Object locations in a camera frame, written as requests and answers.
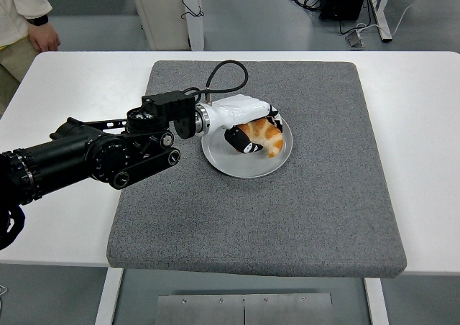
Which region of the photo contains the beige cabinet panel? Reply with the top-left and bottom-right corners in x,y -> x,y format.
128,0 -> 191,51

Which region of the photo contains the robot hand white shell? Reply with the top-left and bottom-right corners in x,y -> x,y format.
207,93 -> 285,155

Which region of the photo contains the person's hand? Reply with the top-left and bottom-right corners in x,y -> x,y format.
27,22 -> 62,53

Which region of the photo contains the white desk leg with foot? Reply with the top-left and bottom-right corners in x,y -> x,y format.
369,0 -> 393,44

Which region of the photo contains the grey felt mat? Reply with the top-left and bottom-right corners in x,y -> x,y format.
106,60 -> 408,279

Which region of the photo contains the white upright post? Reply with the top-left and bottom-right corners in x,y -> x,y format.
180,0 -> 205,51

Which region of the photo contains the long white cable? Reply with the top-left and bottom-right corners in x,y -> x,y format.
390,0 -> 443,38

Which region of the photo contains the black equipment box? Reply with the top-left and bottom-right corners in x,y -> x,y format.
318,0 -> 371,22

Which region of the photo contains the person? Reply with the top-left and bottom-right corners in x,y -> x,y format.
0,0 -> 62,119

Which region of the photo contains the golden brown croissant bread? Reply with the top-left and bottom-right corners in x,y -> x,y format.
239,119 -> 285,159

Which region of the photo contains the black cable on post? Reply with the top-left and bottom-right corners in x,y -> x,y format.
180,0 -> 206,20

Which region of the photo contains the small grey metal pedal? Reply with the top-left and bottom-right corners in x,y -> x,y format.
345,28 -> 367,48

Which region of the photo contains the round pale grey plate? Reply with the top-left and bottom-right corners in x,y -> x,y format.
201,111 -> 294,179

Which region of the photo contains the white table leg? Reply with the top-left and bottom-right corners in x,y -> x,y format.
363,277 -> 391,325
94,267 -> 124,325

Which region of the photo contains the black wrist watch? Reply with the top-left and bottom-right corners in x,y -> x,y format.
27,14 -> 50,27

